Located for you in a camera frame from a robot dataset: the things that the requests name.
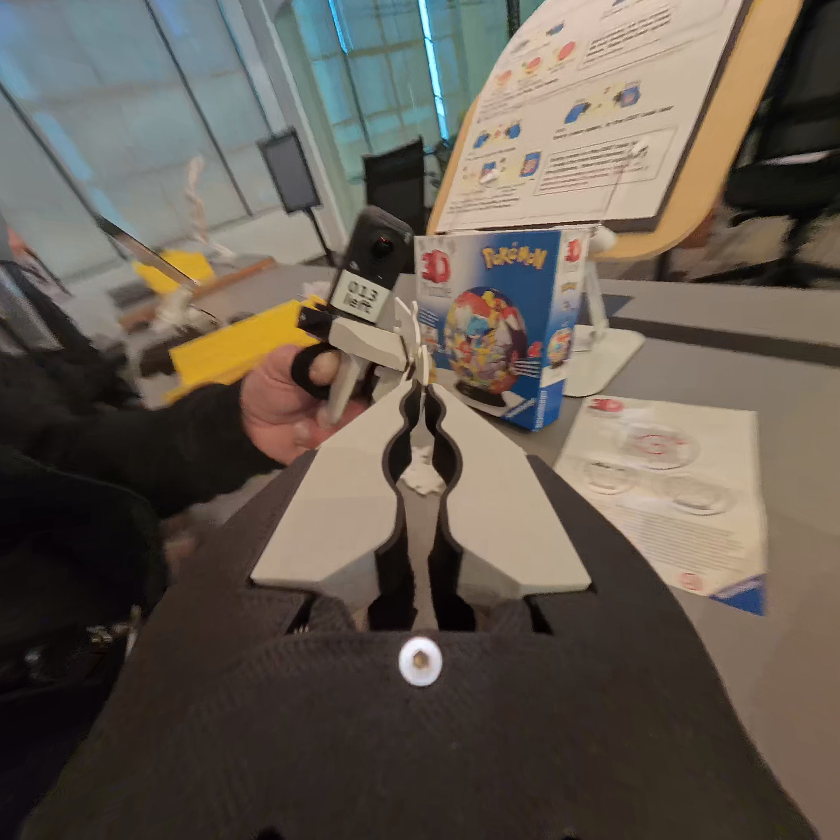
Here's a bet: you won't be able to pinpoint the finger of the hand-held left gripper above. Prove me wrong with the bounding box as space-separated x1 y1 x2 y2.
327 318 421 386

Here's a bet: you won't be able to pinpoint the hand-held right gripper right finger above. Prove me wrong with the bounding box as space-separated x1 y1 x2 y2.
420 384 592 634

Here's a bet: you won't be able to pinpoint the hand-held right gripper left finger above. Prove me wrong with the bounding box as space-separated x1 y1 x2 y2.
249 382 421 634

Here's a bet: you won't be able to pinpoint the joined puzzle ball pieces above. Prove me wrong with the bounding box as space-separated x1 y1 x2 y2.
392 298 435 389

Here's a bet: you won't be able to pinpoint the white puzzle piece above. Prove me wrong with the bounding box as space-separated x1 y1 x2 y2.
399 449 448 494

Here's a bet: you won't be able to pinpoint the blue puzzle box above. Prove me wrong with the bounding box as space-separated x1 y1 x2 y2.
413 226 588 433

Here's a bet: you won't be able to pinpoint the white puzzle instruction leaflet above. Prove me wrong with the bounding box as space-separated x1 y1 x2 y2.
554 394 769 618

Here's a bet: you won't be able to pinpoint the person's left hand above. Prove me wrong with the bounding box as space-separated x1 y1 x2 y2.
239 341 368 464

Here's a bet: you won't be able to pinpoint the black office chair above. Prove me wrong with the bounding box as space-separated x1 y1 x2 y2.
722 0 840 290
363 138 427 238

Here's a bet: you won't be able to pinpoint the black screen on stand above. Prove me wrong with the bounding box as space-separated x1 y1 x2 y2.
257 128 337 263

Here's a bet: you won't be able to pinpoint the yellow plastic bin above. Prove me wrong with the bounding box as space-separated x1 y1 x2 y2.
133 251 215 298
163 297 329 404

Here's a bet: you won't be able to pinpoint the white stand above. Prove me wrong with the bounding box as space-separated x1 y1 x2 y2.
564 226 647 399

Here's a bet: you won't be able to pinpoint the instruction board on white stand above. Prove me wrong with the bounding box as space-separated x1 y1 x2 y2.
427 0 805 263

